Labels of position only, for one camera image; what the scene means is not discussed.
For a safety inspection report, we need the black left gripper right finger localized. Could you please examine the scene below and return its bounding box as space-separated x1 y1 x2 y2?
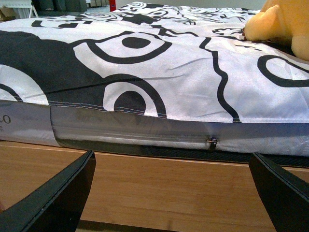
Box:
249 153 309 232

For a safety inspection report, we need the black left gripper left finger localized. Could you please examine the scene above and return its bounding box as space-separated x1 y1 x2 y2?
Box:
0 151 96 232

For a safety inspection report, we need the yellow plush toy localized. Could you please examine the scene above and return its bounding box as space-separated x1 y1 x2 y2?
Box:
244 0 309 61

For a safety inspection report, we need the white mattress with zipper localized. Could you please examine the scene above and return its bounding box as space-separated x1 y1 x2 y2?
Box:
0 100 309 157

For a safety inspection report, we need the black and white patterned duvet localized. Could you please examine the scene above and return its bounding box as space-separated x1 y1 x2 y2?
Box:
0 2 309 123

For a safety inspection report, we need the cardboard box in background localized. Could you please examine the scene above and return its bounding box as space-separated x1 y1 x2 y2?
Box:
0 6 16 22

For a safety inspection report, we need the red fire extinguisher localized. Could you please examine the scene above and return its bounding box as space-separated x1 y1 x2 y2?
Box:
109 0 116 12

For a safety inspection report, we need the wooden bed frame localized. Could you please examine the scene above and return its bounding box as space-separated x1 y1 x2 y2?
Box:
0 140 309 232

